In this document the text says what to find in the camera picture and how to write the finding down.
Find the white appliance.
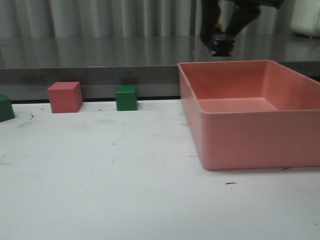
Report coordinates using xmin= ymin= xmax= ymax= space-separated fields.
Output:
xmin=290 ymin=0 xmax=320 ymax=38

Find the yellow push button switch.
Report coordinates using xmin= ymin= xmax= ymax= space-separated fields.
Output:
xmin=207 ymin=22 xmax=235 ymax=57

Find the pink plastic bin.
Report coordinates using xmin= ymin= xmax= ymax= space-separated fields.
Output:
xmin=178 ymin=60 xmax=320 ymax=170

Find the dark green block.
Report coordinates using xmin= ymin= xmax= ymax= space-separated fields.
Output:
xmin=0 ymin=94 xmax=15 ymax=122

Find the green cube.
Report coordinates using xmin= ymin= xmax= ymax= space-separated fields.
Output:
xmin=115 ymin=85 xmax=138 ymax=111

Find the pink cube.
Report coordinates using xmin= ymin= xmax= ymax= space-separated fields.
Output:
xmin=47 ymin=81 xmax=83 ymax=114

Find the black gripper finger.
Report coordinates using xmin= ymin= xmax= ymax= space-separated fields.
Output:
xmin=199 ymin=0 xmax=221 ymax=45
xmin=226 ymin=0 xmax=261 ymax=37

